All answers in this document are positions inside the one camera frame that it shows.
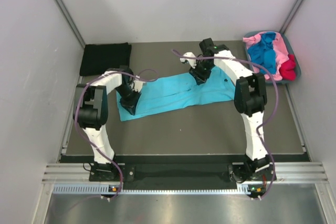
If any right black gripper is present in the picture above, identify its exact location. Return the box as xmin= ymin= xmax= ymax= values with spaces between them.
xmin=189 ymin=60 xmax=215 ymax=86

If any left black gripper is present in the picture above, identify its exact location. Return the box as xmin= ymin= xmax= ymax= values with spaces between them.
xmin=115 ymin=84 xmax=141 ymax=115

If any light blue t shirt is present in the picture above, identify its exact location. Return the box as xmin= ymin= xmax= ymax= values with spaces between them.
xmin=117 ymin=67 xmax=235 ymax=122

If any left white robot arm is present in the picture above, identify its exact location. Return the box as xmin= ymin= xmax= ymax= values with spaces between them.
xmin=73 ymin=66 xmax=142 ymax=180

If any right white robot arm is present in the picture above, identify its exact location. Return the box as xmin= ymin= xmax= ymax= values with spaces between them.
xmin=183 ymin=38 xmax=270 ymax=183

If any folded black t shirt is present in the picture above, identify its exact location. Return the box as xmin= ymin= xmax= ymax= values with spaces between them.
xmin=79 ymin=42 xmax=132 ymax=77

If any dark blue t shirt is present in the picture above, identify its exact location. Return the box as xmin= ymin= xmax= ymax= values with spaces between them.
xmin=247 ymin=32 xmax=277 ymax=74

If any pink t shirt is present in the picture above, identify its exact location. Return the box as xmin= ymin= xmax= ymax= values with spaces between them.
xmin=243 ymin=31 xmax=289 ymax=81

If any magenta t shirt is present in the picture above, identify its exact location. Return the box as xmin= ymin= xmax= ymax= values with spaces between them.
xmin=279 ymin=54 xmax=297 ymax=81

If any blue laundry basket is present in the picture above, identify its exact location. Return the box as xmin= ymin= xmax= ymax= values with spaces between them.
xmin=244 ymin=31 xmax=301 ymax=85

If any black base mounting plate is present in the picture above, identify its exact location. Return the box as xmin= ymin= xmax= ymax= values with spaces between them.
xmin=88 ymin=163 xmax=277 ymax=190

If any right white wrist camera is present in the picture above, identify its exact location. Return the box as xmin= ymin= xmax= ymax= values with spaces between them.
xmin=180 ymin=52 xmax=197 ymax=69

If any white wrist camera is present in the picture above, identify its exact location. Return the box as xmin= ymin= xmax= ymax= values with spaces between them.
xmin=180 ymin=52 xmax=197 ymax=69
xmin=131 ymin=76 xmax=145 ymax=93

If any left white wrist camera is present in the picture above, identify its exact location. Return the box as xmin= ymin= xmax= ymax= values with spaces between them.
xmin=131 ymin=76 xmax=145 ymax=93

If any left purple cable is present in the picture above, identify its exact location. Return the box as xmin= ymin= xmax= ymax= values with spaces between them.
xmin=74 ymin=68 xmax=159 ymax=200

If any purple cable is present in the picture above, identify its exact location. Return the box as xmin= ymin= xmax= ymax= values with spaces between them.
xmin=171 ymin=48 xmax=280 ymax=200
xmin=74 ymin=68 xmax=159 ymax=200

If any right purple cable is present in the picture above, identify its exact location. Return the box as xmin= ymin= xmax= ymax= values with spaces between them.
xmin=171 ymin=48 xmax=280 ymax=200

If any slotted cable duct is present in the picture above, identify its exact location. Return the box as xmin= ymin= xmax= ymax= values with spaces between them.
xmin=52 ymin=184 xmax=263 ymax=196

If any right corner aluminium post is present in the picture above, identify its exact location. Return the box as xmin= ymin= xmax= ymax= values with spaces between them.
xmin=278 ymin=0 xmax=322 ymax=35

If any corner aluminium post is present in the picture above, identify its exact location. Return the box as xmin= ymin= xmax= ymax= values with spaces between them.
xmin=54 ymin=0 xmax=86 ymax=49
xmin=278 ymin=0 xmax=322 ymax=35

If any left corner aluminium post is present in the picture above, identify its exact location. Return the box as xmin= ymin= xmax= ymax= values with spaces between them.
xmin=54 ymin=0 xmax=86 ymax=49

